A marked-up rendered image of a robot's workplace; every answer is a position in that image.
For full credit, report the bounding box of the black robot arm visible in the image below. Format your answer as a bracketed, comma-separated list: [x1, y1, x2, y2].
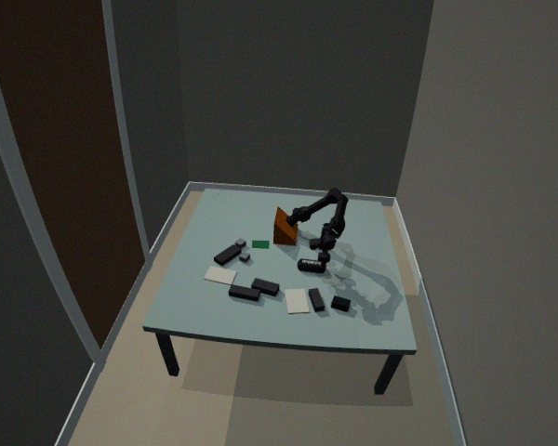
[286, 187, 349, 250]

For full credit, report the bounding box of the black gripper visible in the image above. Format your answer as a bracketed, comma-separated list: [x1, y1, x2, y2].
[318, 237, 330, 267]

